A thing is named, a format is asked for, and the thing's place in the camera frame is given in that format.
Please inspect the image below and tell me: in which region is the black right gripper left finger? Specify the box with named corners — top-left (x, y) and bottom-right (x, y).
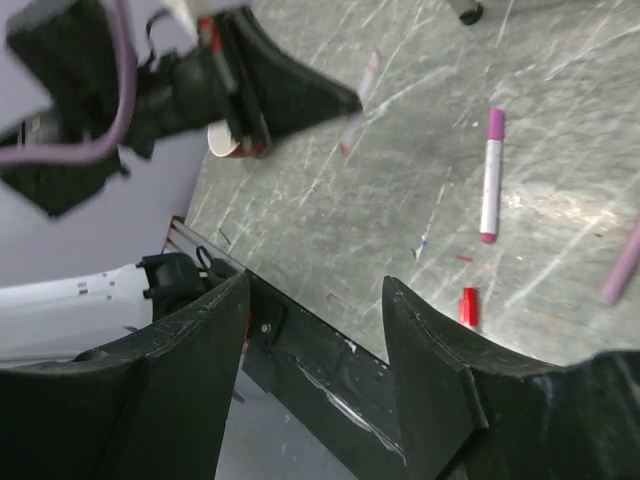
top-left (1, 274), bottom-right (250, 479)

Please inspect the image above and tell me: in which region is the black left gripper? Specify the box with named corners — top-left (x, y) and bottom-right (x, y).
top-left (134, 7), bottom-right (362, 155)

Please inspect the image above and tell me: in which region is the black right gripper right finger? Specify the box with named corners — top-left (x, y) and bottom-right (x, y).
top-left (382, 277), bottom-right (639, 479)

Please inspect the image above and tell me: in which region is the clear pen cap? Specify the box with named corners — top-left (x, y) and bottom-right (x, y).
top-left (340, 49), bottom-right (382, 156)

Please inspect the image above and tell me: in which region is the purple highlighter pen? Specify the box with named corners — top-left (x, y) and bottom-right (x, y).
top-left (601, 223), bottom-right (640, 303)

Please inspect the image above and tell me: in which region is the white pen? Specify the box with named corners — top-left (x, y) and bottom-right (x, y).
top-left (479, 108), bottom-right (505, 244)

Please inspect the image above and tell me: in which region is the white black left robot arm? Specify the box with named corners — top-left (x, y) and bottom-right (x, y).
top-left (1, 1), bottom-right (362, 369)

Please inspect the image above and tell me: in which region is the red pen cap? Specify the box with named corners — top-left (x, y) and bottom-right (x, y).
top-left (458, 287), bottom-right (479, 329)

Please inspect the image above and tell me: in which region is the white paper cup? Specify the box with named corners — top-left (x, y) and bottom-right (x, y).
top-left (207, 121), bottom-right (259, 158)

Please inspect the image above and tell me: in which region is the black base bar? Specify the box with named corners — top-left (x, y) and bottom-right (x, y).
top-left (216, 271), bottom-right (408, 479)

